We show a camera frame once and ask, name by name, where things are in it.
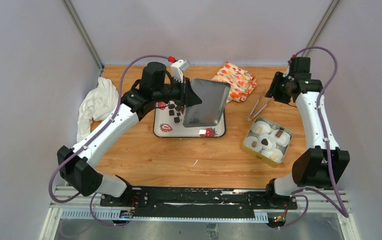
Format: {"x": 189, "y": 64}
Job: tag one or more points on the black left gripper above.
{"x": 186, "y": 95}

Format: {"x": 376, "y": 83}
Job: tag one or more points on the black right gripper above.
{"x": 278, "y": 77}

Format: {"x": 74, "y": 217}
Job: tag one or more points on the silver tin lid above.
{"x": 214, "y": 99}

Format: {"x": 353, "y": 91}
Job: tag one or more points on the strawberry print tray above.
{"x": 165, "y": 127}

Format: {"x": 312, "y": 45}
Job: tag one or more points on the brown rectangular chocolate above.
{"x": 279, "y": 133}

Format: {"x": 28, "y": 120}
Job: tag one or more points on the metal tongs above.
{"x": 260, "y": 105}

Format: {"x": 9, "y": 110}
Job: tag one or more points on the yellow tin box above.
{"x": 258, "y": 155}

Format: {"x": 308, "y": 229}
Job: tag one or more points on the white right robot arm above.
{"x": 323, "y": 163}

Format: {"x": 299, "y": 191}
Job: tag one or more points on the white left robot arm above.
{"x": 76, "y": 164}

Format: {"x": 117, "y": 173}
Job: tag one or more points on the orange floral cloth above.
{"x": 242, "y": 83}

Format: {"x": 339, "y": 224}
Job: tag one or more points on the white paper cup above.
{"x": 252, "y": 143}
{"x": 273, "y": 154}
{"x": 284, "y": 140}
{"x": 261, "y": 127}
{"x": 266, "y": 141}

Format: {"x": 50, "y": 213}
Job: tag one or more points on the white cloth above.
{"x": 96, "y": 106}

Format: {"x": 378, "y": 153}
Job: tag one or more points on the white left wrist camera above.
{"x": 178, "y": 68}

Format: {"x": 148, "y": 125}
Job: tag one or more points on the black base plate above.
{"x": 198, "y": 202}

